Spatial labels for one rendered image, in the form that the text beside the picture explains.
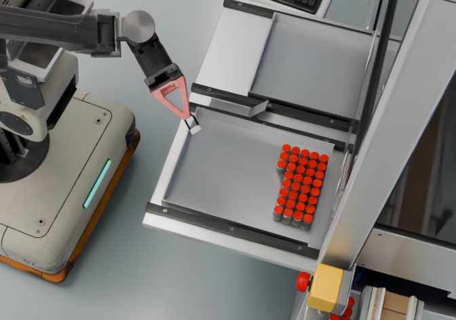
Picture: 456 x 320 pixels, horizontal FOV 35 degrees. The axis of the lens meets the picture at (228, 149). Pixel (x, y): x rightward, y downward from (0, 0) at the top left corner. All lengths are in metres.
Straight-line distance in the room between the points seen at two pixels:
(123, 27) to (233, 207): 0.56
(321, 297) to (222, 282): 1.11
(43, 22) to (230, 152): 0.65
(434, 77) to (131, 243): 1.81
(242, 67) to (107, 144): 0.75
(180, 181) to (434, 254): 0.62
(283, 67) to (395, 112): 0.89
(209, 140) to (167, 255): 0.89
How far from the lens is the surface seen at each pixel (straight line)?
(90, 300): 2.53
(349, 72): 1.88
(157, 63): 1.35
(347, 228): 1.34
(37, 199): 2.39
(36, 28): 1.24
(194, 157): 1.71
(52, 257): 2.33
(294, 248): 1.61
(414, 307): 1.54
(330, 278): 1.46
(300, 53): 1.89
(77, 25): 1.30
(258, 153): 1.72
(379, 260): 1.44
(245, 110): 1.78
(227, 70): 1.85
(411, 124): 1.01
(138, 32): 1.28
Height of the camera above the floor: 2.39
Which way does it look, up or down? 61 degrees down
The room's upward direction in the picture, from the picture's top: 4 degrees clockwise
